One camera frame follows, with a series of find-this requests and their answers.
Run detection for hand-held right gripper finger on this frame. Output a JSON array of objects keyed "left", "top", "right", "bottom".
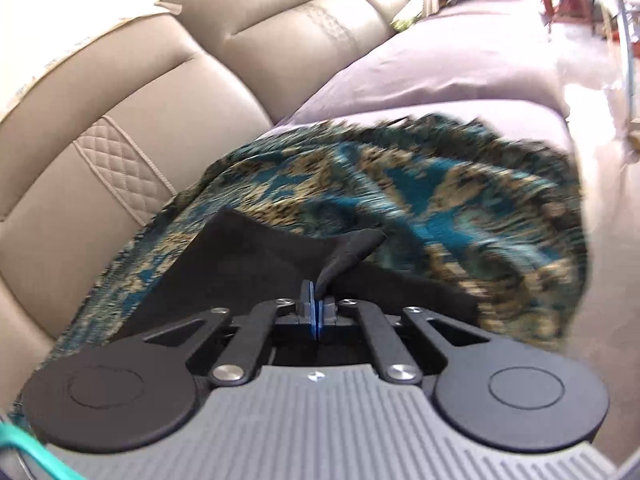
[
  {"left": 316, "top": 295, "right": 494, "bottom": 386},
  {"left": 144, "top": 281, "right": 317, "bottom": 387}
]

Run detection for black pants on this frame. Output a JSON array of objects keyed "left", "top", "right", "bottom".
[{"left": 117, "top": 207, "right": 481, "bottom": 342}]

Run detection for teal gold patterned blanket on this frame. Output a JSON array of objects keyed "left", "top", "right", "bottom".
[{"left": 10, "top": 112, "right": 593, "bottom": 411}]

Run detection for beige leather sofa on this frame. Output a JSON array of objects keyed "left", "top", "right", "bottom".
[{"left": 0, "top": 0, "right": 531, "bottom": 341}]

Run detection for lavender sofa seat cover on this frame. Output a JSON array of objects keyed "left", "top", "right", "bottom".
[{"left": 275, "top": 0, "right": 576, "bottom": 151}]

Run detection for white cloth on sofa back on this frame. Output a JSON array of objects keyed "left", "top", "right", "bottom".
[{"left": 0, "top": 0, "right": 351, "bottom": 126}]

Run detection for glass table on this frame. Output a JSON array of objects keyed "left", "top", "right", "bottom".
[{"left": 597, "top": 0, "right": 640, "bottom": 153}]

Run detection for teal cable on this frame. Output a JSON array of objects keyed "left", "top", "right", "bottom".
[{"left": 0, "top": 422, "right": 83, "bottom": 480}]

